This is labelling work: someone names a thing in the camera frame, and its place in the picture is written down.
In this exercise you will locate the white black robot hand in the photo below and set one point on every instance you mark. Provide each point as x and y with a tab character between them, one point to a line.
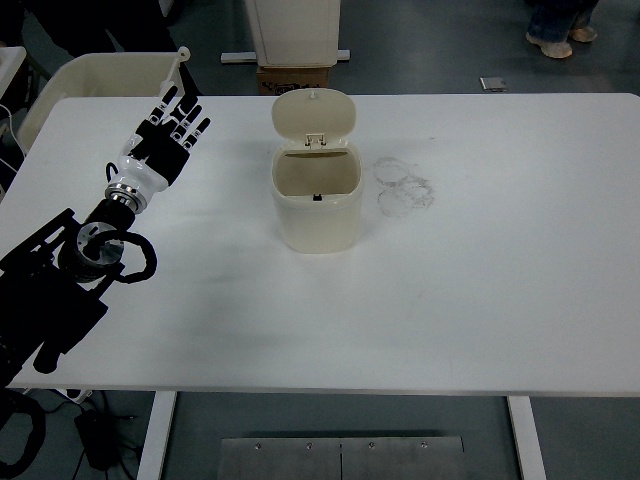
145	167

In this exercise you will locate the cream plastic trash bin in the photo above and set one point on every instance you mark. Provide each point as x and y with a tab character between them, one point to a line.
315	225

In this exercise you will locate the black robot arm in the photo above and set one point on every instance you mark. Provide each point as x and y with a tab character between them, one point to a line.
45	295

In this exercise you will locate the cream plastic chair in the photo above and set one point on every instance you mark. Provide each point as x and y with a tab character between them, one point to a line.
100	75

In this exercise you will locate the grey metal base bar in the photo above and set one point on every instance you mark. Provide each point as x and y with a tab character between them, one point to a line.
235	56

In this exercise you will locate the brown cardboard box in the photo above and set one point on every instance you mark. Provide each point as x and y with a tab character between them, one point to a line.
280	77

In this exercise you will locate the white side table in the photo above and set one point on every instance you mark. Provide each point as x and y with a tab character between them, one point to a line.
10	65

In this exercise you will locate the white cabinet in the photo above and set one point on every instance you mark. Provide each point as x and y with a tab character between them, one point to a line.
295	30

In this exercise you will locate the white power strip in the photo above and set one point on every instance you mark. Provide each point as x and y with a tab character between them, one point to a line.
79	395

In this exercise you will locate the white table leg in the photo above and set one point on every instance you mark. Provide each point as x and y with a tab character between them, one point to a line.
155	440
527	440

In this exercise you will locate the black power adapter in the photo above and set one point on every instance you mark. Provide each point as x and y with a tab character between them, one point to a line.
95	440

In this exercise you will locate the grey metal plate with screws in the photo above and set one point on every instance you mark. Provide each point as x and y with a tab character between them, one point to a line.
300	460

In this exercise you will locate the grey floor plate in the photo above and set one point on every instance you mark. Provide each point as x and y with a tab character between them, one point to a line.
494	84

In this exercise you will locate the person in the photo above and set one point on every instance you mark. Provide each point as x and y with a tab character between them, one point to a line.
547	20

